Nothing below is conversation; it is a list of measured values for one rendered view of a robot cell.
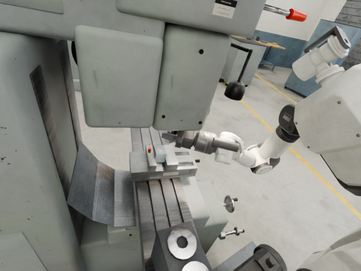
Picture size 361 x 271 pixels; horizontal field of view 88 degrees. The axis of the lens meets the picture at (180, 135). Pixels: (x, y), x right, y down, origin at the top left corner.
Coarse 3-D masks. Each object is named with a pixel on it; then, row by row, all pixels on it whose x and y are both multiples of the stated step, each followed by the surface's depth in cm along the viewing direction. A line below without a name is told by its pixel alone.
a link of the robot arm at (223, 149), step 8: (216, 136) 74; (208, 144) 71; (216, 144) 68; (224, 144) 68; (232, 144) 68; (208, 152) 72; (216, 152) 73; (224, 152) 71; (232, 152) 72; (216, 160) 72; (224, 160) 71
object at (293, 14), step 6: (264, 6) 44; (270, 6) 45; (276, 12) 46; (282, 12) 46; (288, 12) 47; (294, 12) 46; (300, 12) 47; (288, 18) 48; (294, 18) 48; (300, 18) 48
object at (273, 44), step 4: (232, 36) 681; (236, 36) 690; (256, 40) 705; (264, 44) 667; (268, 44) 689; (272, 44) 715; (276, 44) 703; (280, 48) 693; (284, 48) 697; (268, 52) 767; (280, 52) 709; (264, 60) 771; (276, 60) 728; (268, 64) 728; (272, 64) 743; (272, 68) 746
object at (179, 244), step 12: (168, 228) 59; (180, 228) 59; (192, 228) 61; (156, 240) 59; (168, 240) 55; (180, 240) 57; (192, 240) 57; (156, 252) 61; (168, 252) 54; (180, 252) 53; (192, 252) 54; (204, 252) 56; (156, 264) 62; (168, 264) 51; (180, 264) 52; (192, 264) 52; (204, 264) 53
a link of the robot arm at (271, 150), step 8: (272, 136) 79; (264, 144) 84; (272, 144) 79; (280, 144) 76; (288, 144) 75; (264, 152) 84; (272, 152) 81; (280, 152) 80; (272, 160) 83; (264, 168) 84; (272, 168) 88
